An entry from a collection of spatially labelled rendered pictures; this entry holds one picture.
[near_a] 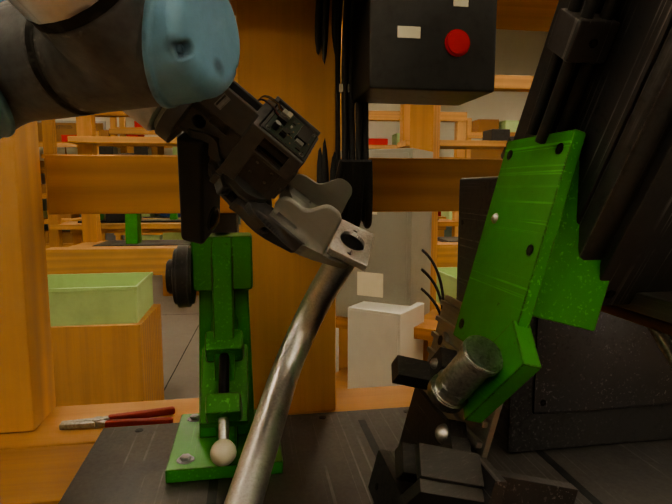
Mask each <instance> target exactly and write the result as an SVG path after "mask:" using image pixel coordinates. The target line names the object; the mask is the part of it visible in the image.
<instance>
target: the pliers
mask: <svg viewBox="0 0 672 504"><path fill-rule="evenodd" d="M172 414H175V407H174V406H171V407H163V408H155V409H148V410H140V411H132V412H125V413H117V414H110V415H108V416H103V417H102V416H97V417H94V418H86V419H76V420H67V421H62V422H61V423H60V425H59V429H60V430H66V429H81V428H100V427H105V428H108V427H123V426H137V425H152V424H166V423H173V417H158V418H150V417H157V416H165V415H172Z"/></svg>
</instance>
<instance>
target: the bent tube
mask: <svg viewBox="0 0 672 504"><path fill-rule="evenodd" d="M373 237H374V234H372V233H370V232H368V231H366V230H364V229H362V228H360V227H358V226H356V225H354V224H352V223H350V222H347V221H345V220H343V219H342V221H341V224H340V225H339V227H338V229H337V231H336V233H335V234H334V236H333V238H332V240H331V242H330V244H329V247H328V250H327V254H328V255H330V256H332V257H335V258H337V259H339V260H341V261H343V262H345V263H347V264H349V266H348V267H347V268H345V269H342V268H338V267H334V266H331V265H327V264H324V263H322V265H321V267H320V269H319V270H318V272H317V274H316V276H315V277H314V279H313V281H312V283H311V285H310V286H309V288H308V290H307V292H306V294H305V296H304V298H303V300H302V302H301V304H300V306H299V308H298V310H297V312H296V314H295V316H294V318H293V320H292V322H291V324H290V326H289V329H288V331H287V333H286V335H285V337H284V340H283V342H282V344H281V347H280V349H279V351H278V354H277V356H276V358H275V361H274V363H273V366H272V368H271V371H270V374H269V376H268V379H267V382H266V385H265V388H264V390H263V393H262V396H261V399H260V402H259V405H258V408H257V410H256V413H255V416H254V419H253V422H252V425H251V427H250V430H249V433H248V436H247V439H246V442H245V444H244V447H243V450H242V453H241V456H240V459H239V462H238V464H237V467H236V470H235V473H234V476H233V479H232V481H231V484H230V487H229V490H228V493H227V496H226V499H225V501H224V504H263V501H264V497H265V493H266V490H267V486H268V483H269V479H270V476H271V472H272V469H273V465H274V462H275V458H276V455H277V451H278V448H279V444H280V441H281V437H282V434H283V430H284V427H285V423H286V419H287V416H288V412H289V409H290V405H291V402H292V398H293V395H294V391H295V388H296V385H297V381H298V378H299V376H300V373H301V370H302V367H303V365H304V362H305V359H306V357H307V354H308V352H309V350H310V347H311V345H312V343H313V340H314V338H315V336H316V334H317V332H318V330H319V328H320V326H321V323H322V321H323V319H324V318H325V316H326V314H327V312H328V310H329V308H330V306H331V305H332V303H333V301H334V299H335V298H336V296H337V295H338V293H339V291H340V290H341V288H342V287H343V285H344V283H345V282H346V280H347V279H348V277H349V275H350V274H351V272H352V271H353V269H354V267H356V268H358V269H360V270H362V271H364V270H365V269H366V267H367V265H368V260H369V256H370V251H371V247H372V242H373Z"/></svg>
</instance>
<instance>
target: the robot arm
mask: <svg viewBox="0 0 672 504"><path fill-rule="evenodd" d="M239 57H240V40H239V32H238V26H237V22H236V18H235V15H234V12H233V9H232V6H231V4H230V2H229V0H0V139H1V138H3V137H5V138H8V137H11V136H12V135H13V134H14V133H15V130H16V129H18V128H19V127H21V126H23V125H25V124H27V123H30V122H34V121H43V120H52V119H61V118H70V117H79V116H87V115H94V114H99V113H106V112H115V111H123V112H124V113H126V114H127V115H128V116H129V117H131V118H132V119H133V120H134V121H136V122H137V123H138V124H140V125H141V126H142V127H143V128H145V129H146V130H147V131H151V130H155V134H157V135H158V136H159V137H161V138H162V139H163V140H164V141H166V142H167V143H169V142H171V141H172V140H173V139H174V138H175V137H177V136H178V135H179V134H180V133H181V132H182V131H184V132H183V133H182V134H181V135H180V136H178V137H177V155H178V175H179V196H180V217H181V236H182V239H184V240H185V241H189V242H194V243H198V244H203V243H204V242H205V241H206V240H207V238H208V237H209V236H210V234H211V233H212V232H213V230H214V229H215V228H216V226H217V225H218V224H219V222H220V196H221V197H222V198H223V199H224V200H225V201H226V202H227V204H228V205H229V208H230V209H231V210H232V211H234V212H235V213H236V214H237V215H238V216H239V217H240V218H241V219H242V220H243V221H244V222H245V223H246V224H247V225H248V226H249V227H250V228H251V229H252V230H253V231H254V232H255V233H257V234H258V235H260V236H261V237H263V238H264V239H266V240H268V241H269V242H271V243H273V244H275V245H277V246H279V247H281V248H283V249H284V250H286V251H288V252H290V253H294V252H295V253H296V254H298V255H300V256H303V257H305V258H308V259H311V260H314V261H317V262H320V263H324V264H327V265H331V266H334V267H338V268H342V269H345V268H347V267H348V266H349V264H347V263H345V262H343V261H341V260H339V259H337V258H335V257H332V256H330V255H328V254H327V250H328V245H329V244H330V242H331V240H332V238H333V236H334V234H335V233H336V231H337V229H338V227H339V225H340V224H341V221H342V217H341V214H342V212H343V210H344V208H345V206H346V204H347V202H348V200H349V199H350V197H351V195H352V187H351V185H350V184H349V183H348V182H347V181H346V180H344V179H342V178H337V179H334V180H331V181H328V182H325V183H317V182H315V181H314V180H312V179H311V178H309V177H308V176H306V175H304V174H297V173H298V171H299V168H300V167H301V166H302V165H303V164H304V163H305V161H306V159H307V158H308V156H309V154H310V153H311V151H312V149H313V148H314V146H315V144H316V142H317V141H318V136H319V134H320V133H321V132H319V131H318V130H317V129H316V128H315V127H314V126H312V125H311V124H310V123H309V122H308V121H307V120H305V119H304V118H303V117H302V116H301V115H300V114H298V113H297V112H296V111H295V110H294V109H293V108H292V107H290V106H289V105H288V104H287V103H286V102H285V101H283V100H282V99H281V98H280V97H279V96H277V97H276V98H275V99H274V98H272V97H270V96H268V95H263V96H261V97H260V98H259V99H258V100H257V99H256V98H254V97H253V96H252V95H251V94H250V93H249V92H247V91H246V90H245V89H244V88H243V87H241V86H240V85H239V84H238V83H237V82H236V81H234V77H235V75H236V68H237V66H238V64H239ZM263 97H266V98H269V99H268V100H265V99H262V98H263ZM261 100H262V101H265V103H264V104H262V103H260V102H259V101H261ZM271 100H272V101H271ZM278 194H280V195H279V197H280V198H279V199H278V200H277V201H276V203H275V205H274V208H273V207H272V200H271V199H272V198H273V199H275V198H276V197H277V196H278Z"/></svg>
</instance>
